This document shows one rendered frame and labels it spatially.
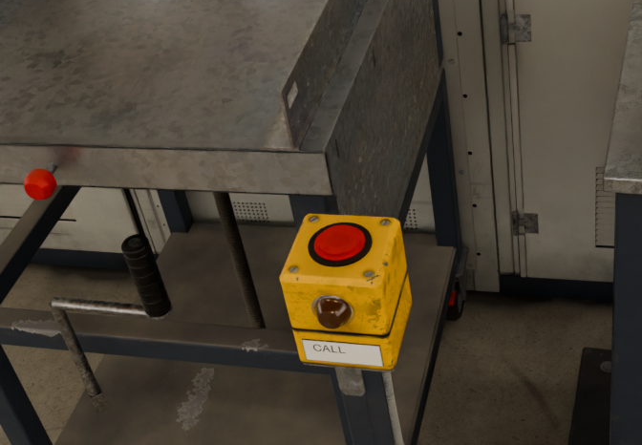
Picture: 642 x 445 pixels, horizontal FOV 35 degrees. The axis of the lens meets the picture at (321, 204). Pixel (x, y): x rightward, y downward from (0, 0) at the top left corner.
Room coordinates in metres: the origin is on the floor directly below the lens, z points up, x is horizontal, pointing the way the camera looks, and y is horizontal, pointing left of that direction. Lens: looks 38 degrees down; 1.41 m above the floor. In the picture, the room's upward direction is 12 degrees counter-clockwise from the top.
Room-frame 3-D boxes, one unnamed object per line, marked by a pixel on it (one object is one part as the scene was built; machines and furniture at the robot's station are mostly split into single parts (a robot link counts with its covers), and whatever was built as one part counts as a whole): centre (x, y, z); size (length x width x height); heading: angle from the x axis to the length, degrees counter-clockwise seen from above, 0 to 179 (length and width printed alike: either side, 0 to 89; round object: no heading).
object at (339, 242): (0.59, -0.01, 0.90); 0.04 x 0.04 x 0.02
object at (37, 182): (0.89, 0.28, 0.82); 0.04 x 0.03 x 0.03; 158
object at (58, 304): (0.89, 0.27, 0.59); 0.17 x 0.03 x 0.30; 66
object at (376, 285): (0.59, -0.01, 0.85); 0.08 x 0.08 x 0.10; 68
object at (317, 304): (0.55, 0.01, 0.87); 0.03 x 0.01 x 0.03; 68
